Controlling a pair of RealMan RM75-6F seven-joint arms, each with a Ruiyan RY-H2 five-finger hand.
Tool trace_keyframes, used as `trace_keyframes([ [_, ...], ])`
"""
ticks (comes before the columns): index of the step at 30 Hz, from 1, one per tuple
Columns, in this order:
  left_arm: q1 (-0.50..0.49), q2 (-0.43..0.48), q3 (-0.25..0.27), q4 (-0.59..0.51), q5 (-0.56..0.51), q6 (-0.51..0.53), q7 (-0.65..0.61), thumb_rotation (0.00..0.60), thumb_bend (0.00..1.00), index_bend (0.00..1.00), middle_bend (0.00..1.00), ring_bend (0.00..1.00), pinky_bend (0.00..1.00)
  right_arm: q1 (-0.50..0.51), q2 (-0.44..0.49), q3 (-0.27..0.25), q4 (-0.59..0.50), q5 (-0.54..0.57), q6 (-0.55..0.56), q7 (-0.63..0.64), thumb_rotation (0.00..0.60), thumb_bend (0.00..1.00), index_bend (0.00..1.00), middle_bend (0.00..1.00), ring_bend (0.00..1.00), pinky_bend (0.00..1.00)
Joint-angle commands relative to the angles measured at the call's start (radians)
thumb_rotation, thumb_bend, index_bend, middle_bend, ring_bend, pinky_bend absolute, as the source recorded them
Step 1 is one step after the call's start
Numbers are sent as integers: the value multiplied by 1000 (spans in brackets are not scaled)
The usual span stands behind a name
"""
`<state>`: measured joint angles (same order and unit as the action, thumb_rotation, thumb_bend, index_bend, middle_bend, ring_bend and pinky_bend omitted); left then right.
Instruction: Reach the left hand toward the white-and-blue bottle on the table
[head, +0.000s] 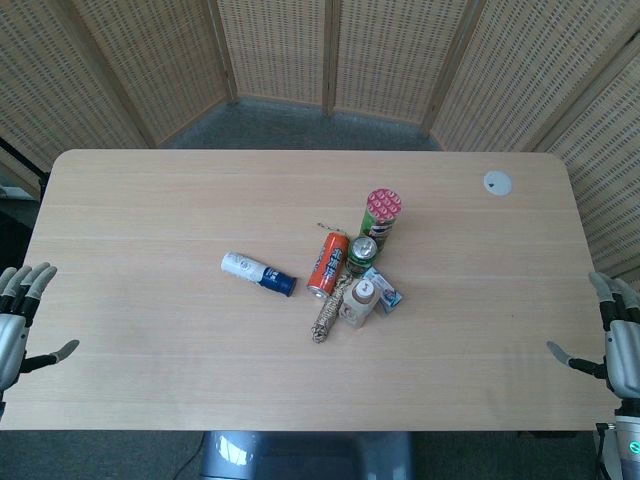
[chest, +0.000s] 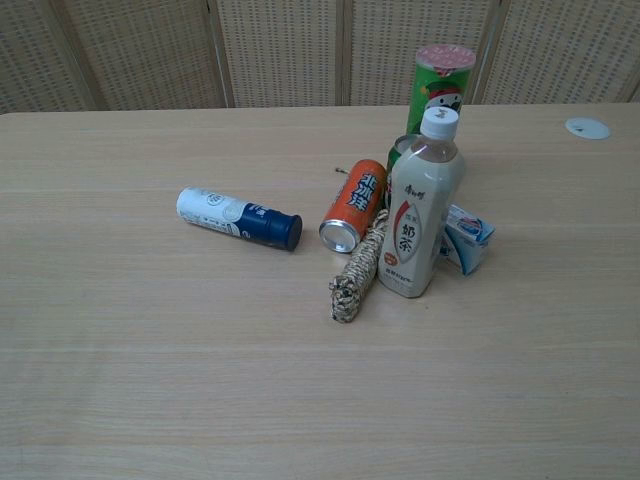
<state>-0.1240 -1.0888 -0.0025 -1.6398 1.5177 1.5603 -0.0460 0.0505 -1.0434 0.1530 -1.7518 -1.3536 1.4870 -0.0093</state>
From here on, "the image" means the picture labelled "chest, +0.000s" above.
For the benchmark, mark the green soda can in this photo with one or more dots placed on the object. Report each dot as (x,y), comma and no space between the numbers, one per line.
(397,155)

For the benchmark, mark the woven straw corn toy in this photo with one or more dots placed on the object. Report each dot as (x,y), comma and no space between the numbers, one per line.
(357,272)

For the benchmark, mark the green chips tube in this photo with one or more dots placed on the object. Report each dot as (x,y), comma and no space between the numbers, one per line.
(437,85)

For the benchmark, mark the blue white milk carton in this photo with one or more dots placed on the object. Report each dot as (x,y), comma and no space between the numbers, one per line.
(467,240)

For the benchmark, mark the white milk tea bottle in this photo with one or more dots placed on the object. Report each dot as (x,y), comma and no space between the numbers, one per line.
(417,215)

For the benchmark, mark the white and blue tube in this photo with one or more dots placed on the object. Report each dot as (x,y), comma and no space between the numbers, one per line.
(235,217)

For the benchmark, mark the beige folding screen panels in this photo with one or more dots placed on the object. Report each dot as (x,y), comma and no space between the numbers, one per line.
(280,50)

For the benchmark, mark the orange soda can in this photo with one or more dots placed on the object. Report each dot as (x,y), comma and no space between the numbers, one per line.
(352,207)

